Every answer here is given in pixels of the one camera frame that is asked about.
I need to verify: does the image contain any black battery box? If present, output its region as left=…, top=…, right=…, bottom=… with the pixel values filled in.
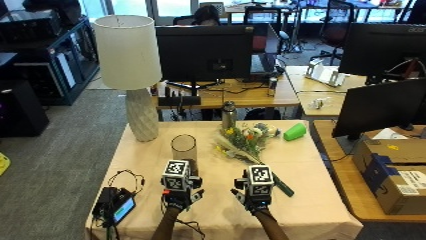
left=91, top=186, right=119, bottom=221

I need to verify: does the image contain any drink can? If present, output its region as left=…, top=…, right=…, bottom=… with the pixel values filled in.
left=266, top=76, right=279, bottom=98

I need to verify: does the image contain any black computer tower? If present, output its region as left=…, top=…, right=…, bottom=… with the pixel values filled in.
left=0, top=79, right=50, bottom=138

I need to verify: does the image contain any white marker cube on glove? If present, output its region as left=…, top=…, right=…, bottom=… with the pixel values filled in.
left=159, top=159, right=193, bottom=192
left=246, top=164, right=275, bottom=197

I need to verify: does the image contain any white metal stand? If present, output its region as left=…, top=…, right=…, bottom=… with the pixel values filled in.
left=304, top=57, right=347, bottom=88

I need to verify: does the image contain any white marker cube on right glove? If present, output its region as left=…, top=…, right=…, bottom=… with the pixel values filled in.
left=246, top=164, right=275, bottom=197

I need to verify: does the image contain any small white gadget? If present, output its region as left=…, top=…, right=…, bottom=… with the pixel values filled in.
left=307, top=96, right=332, bottom=111

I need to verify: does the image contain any person's left hand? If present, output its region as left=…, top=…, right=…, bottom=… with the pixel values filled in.
left=159, top=159, right=206, bottom=212

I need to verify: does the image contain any beige tablecloth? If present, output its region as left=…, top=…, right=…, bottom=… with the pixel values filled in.
left=82, top=119, right=364, bottom=240

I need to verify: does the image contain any white marker cube on left glove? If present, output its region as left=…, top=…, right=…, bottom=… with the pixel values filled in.
left=159, top=159, right=193, bottom=192

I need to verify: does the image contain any flower bouquet with green stems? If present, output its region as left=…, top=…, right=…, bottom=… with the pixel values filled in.
left=213, top=122, right=295, bottom=198

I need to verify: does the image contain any thin black cable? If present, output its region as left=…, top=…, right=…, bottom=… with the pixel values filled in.
left=106, top=169, right=146, bottom=196

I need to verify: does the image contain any white paper sheet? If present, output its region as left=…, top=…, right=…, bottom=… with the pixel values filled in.
left=371, top=127, right=410, bottom=141

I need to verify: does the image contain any black power strip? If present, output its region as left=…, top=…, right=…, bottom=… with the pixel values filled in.
left=157, top=95, right=202, bottom=107

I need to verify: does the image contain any green plastic cup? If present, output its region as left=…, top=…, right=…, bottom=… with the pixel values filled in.
left=282, top=122, right=308, bottom=142

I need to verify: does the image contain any steel water bottle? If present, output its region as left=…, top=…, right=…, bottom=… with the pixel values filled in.
left=221, top=101, right=238, bottom=131

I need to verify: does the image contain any black computer monitor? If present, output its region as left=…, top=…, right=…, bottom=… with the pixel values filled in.
left=154, top=24, right=255, bottom=98
left=330, top=77, right=426, bottom=141
left=338, top=22, right=426, bottom=84

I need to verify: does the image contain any white table lamp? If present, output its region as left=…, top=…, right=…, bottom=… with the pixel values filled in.
left=91, top=14, right=163, bottom=143

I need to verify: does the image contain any person's right hand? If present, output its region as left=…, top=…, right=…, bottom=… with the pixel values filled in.
left=229, top=164, right=277, bottom=214

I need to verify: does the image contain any black office chair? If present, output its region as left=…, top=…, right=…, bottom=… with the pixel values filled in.
left=316, top=0, right=356, bottom=66

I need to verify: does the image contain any yellow object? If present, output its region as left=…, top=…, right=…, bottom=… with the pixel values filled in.
left=0, top=152, right=12, bottom=177

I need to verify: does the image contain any black storage shelf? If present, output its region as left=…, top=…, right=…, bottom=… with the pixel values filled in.
left=0, top=9, right=101, bottom=107

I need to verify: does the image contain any open laptop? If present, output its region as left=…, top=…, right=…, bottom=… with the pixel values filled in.
left=249, top=22, right=282, bottom=77

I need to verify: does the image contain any brown cardboard box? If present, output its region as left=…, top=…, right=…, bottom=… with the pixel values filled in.
left=351, top=137, right=426, bottom=216

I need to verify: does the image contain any phone with lit screen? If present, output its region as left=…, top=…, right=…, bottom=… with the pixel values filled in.
left=111, top=195, right=137, bottom=225

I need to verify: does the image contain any wooden office desk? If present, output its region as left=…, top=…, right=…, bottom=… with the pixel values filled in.
left=283, top=64, right=370, bottom=118
left=311, top=119, right=426, bottom=224
left=151, top=77, right=302, bottom=111

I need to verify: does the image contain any clear glass cylinder vase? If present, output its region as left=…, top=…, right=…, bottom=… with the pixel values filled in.
left=170, top=133, right=199, bottom=169

